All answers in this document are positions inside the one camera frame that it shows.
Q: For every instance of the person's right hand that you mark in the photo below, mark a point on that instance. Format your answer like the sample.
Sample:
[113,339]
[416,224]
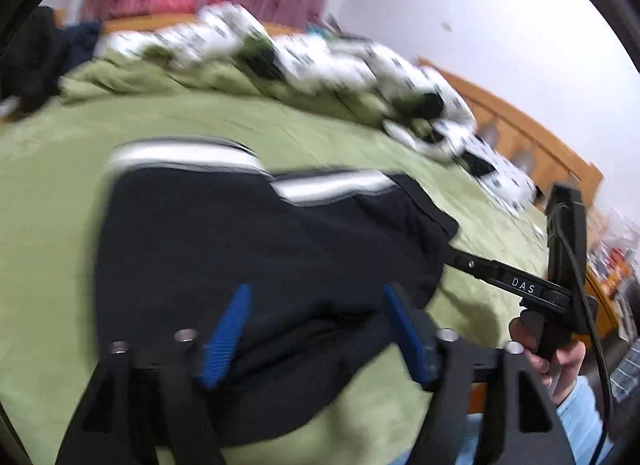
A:
[559,374]

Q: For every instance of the light blue sleeve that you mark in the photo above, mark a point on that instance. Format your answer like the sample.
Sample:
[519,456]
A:
[578,414]

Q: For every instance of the black jacket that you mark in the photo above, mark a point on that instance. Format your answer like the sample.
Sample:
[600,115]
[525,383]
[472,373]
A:
[33,60]

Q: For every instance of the wooden bed frame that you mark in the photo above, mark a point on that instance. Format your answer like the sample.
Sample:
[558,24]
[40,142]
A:
[513,134]

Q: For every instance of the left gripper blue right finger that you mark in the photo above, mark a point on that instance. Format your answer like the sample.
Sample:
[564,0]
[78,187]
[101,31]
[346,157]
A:
[414,332]

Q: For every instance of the white patterned duvet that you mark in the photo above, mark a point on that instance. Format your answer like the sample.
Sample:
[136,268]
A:
[417,106]

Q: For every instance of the green fleece bed blanket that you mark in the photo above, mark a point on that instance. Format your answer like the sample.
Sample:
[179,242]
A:
[51,169]

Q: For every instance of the black pants with white stripe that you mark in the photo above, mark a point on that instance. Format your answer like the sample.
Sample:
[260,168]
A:
[190,220]

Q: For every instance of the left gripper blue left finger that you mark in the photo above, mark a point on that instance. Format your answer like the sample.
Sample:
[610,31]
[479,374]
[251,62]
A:
[221,346]

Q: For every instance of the navy blue garment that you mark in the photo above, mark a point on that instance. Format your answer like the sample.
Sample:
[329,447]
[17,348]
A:
[82,40]

